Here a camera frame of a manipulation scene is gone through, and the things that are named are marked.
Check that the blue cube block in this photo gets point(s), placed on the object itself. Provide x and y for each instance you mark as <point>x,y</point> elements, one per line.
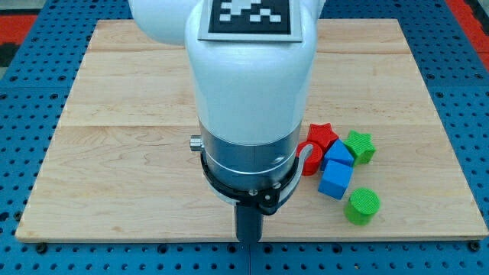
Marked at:
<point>335,179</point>

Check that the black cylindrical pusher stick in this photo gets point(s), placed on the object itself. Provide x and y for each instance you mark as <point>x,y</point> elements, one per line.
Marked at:
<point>248,224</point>

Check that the green star block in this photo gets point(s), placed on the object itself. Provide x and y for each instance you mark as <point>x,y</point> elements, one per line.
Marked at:
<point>360,146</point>

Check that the green cylinder block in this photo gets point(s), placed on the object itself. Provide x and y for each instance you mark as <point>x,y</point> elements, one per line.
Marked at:
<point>363,204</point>

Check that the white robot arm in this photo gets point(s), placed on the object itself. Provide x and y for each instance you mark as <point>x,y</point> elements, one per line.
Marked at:
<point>251,62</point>

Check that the blue triangular block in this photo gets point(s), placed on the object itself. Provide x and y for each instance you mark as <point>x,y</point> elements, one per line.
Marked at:
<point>338,152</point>

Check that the black white fiducial marker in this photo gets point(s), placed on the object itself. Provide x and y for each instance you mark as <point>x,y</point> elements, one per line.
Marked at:
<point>266,21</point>

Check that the red star block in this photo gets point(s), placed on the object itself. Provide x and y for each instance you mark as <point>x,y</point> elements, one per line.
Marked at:
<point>323,135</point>

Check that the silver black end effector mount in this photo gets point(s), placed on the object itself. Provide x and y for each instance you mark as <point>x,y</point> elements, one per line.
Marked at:
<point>261,176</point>

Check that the red cylinder block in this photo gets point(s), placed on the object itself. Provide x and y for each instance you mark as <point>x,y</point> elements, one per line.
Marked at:
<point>313,162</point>

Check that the light wooden board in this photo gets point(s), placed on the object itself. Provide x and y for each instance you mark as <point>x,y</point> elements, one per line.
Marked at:
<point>119,168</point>

